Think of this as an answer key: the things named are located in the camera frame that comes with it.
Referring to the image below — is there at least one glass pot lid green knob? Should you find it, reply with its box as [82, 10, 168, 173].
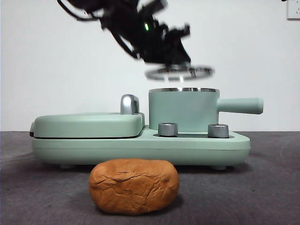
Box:
[144, 62, 215, 83]

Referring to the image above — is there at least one brown potato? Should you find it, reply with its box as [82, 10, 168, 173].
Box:
[88, 158, 180, 216]

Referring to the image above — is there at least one silver control knob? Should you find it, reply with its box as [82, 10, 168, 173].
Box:
[158, 122, 178, 136]
[208, 123, 230, 138]

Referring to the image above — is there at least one mint green breakfast maker base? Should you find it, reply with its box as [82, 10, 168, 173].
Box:
[31, 124, 251, 170]

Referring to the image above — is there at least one mint green griddle cover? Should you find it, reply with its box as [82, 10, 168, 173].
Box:
[29, 112, 145, 139]

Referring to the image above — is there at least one mint green handled pot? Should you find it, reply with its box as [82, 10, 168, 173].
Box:
[148, 87, 264, 131]

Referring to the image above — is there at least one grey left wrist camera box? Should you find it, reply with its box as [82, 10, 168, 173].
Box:
[150, 0, 168, 12]

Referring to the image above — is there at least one chrome cover handle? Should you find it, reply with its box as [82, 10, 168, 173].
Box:
[120, 94, 141, 115]

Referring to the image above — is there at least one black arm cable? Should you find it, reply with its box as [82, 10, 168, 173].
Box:
[57, 0, 104, 22]

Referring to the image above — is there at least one white wall socket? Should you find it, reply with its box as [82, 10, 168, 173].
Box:
[287, 0, 300, 21]

